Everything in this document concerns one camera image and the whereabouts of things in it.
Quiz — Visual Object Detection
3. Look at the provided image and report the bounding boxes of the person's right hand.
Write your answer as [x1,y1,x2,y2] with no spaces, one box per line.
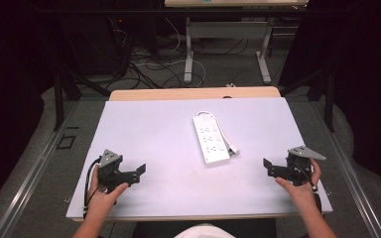
[275,158,322,216]

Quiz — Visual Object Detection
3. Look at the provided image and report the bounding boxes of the person's left hand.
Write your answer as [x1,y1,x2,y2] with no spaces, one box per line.
[86,165,130,216]

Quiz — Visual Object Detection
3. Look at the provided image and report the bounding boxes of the black floor hatch frame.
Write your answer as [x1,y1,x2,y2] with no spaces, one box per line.
[56,134,77,151]

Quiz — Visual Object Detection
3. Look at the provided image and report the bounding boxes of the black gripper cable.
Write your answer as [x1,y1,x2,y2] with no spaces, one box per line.
[293,162,319,193]
[82,158,102,219]

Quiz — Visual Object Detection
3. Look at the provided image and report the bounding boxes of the desk with grey metal legs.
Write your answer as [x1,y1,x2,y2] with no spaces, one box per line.
[164,0,310,84]

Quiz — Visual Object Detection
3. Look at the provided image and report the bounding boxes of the black computer tower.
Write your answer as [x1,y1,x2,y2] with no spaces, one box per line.
[59,15,131,77]

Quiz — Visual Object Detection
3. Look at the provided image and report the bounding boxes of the person's dark trousers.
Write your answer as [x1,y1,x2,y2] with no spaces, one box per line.
[131,217,278,238]

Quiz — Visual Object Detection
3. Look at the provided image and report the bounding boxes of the white floor cable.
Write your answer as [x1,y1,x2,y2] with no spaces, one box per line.
[134,16,207,88]

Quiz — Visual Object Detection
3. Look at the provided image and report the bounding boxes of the tangle of black floor cables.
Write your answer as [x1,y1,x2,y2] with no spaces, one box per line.
[107,18,250,90]

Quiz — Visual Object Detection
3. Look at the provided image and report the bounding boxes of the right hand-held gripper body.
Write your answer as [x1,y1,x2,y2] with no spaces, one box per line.
[285,145,327,187]

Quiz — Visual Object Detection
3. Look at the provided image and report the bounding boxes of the aluminium floor rail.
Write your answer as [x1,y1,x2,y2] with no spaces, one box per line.
[310,98,381,238]
[0,99,79,238]

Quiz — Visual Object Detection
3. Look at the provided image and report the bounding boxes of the person's white shirt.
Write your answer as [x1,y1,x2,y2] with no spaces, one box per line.
[174,222,237,238]

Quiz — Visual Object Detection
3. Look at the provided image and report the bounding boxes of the dark curtain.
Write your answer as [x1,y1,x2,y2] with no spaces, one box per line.
[0,0,64,219]
[277,0,381,202]

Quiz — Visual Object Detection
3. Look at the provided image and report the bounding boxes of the white table mat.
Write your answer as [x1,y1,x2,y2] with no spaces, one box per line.
[65,96,333,221]

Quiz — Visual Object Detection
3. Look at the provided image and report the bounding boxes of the white power strip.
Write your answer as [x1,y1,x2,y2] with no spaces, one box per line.
[195,110,240,157]
[191,113,231,167]

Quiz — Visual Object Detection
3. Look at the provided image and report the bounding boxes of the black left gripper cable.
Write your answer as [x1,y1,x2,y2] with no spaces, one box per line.
[82,158,102,219]

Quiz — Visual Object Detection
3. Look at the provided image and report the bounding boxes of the black metal stand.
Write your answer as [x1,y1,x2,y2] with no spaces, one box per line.
[53,63,112,132]
[279,63,335,134]

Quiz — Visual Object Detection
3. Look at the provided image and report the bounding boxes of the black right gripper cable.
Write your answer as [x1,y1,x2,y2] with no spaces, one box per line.
[293,162,319,193]

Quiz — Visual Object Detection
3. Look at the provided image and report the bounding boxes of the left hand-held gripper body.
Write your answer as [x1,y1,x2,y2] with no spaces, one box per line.
[97,149,130,193]

